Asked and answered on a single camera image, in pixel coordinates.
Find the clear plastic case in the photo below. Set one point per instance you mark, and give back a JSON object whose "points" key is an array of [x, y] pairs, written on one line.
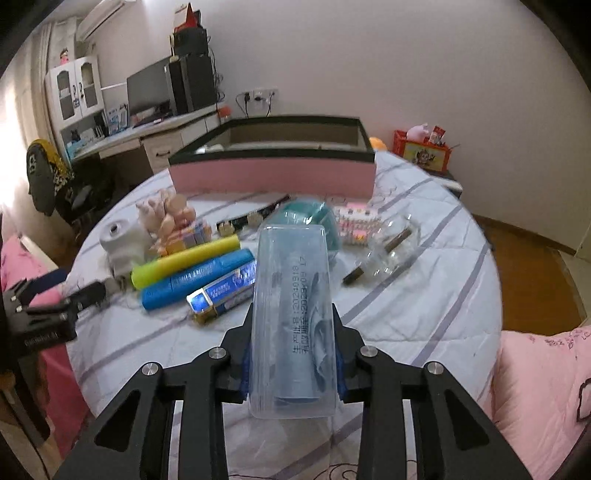
{"points": [[295, 300]]}

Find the black office chair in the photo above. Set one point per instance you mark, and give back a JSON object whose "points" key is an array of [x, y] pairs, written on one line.
{"points": [[81, 194]]}

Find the white desk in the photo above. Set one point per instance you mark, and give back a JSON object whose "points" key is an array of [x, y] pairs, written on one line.
{"points": [[161, 138]]}

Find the small orange ball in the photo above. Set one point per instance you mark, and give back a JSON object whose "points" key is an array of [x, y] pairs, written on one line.
{"points": [[224, 111]]}

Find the brown pen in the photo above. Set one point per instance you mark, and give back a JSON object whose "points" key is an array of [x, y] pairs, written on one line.
{"points": [[353, 276]]}

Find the blue tube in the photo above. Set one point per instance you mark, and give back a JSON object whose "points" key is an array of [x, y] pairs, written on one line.
{"points": [[184, 286]]}

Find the pink pig doll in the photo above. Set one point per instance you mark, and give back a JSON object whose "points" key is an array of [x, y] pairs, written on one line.
{"points": [[171, 212]]}

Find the black yellow jacket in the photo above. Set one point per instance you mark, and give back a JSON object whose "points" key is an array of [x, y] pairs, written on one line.
{"points": [[44, 175]]}

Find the white air conditioner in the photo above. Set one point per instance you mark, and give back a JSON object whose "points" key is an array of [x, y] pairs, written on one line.
{"points": [[99, 21]]}

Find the pink cloth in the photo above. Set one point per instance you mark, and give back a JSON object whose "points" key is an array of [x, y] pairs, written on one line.
{"points": [[60, 392]]}

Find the colourful block toy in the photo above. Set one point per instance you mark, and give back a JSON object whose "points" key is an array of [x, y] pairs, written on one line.
{"points": [[194, 235]]}

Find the black computer tower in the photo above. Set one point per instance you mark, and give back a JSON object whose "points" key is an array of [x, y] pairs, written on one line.
{"points": [[191, 83]]}

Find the pink pig toy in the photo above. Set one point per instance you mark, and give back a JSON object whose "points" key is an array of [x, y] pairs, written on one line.
{"points": [[418, 131]]}

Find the black computer monitor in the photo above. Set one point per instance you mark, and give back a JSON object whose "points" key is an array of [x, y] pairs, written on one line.
{"points": [[150, 87]]}

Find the red paper item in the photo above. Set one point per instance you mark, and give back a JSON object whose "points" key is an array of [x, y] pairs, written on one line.
{"points": [[189, 16]]}

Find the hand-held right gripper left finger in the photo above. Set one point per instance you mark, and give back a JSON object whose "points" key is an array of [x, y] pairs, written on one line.
{"points": [[244, 374]]}

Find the orange round toy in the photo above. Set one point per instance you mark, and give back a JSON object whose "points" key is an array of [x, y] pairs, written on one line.
{"points": [[377, 144]]}

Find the wall socket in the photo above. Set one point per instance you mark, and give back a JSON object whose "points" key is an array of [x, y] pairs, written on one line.
{"points": [[258, 95]]}

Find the red printed box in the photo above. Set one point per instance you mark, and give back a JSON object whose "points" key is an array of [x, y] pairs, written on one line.
{"points": [[425, 154]]}

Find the pink quilt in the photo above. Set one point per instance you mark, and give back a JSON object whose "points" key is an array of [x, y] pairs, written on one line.
{"points": [[540, 406]]}

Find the pink white small bottles pack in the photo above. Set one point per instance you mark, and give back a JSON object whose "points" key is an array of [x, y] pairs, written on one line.
{"points": [[355, 221]]}

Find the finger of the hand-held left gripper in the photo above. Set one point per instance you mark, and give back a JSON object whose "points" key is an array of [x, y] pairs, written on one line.
{"points": [[92, 293]]}

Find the black box on tower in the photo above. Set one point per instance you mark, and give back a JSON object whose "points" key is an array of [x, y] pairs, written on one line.
{"points": [[189, 41]]}

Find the small pink figure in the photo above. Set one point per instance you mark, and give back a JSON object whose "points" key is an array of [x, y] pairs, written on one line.
{"points": [[65, 54]]}

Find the beige curtain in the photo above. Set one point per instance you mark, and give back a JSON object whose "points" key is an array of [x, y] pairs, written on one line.
{"points": [[27, 101]]}

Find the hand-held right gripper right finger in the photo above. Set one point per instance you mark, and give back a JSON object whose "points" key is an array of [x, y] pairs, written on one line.
{"points": [[340, 374]]}

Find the teal plastic container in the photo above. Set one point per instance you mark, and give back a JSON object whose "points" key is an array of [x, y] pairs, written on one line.
{"points": [[304, 212]]}

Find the white cabinet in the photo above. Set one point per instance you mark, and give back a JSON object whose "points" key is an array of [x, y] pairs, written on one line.
{"points": [[74, 92]]}

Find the pink storage box black rim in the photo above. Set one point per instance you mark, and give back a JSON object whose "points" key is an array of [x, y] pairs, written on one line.
{"points": [[277, 177]]}

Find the yellow tube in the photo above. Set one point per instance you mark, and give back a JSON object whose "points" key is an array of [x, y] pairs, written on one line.
{"points": [[184, 263]]}

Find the shiny blue carton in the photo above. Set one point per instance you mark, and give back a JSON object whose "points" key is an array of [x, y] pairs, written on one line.
{"points": [[217, 295]]}

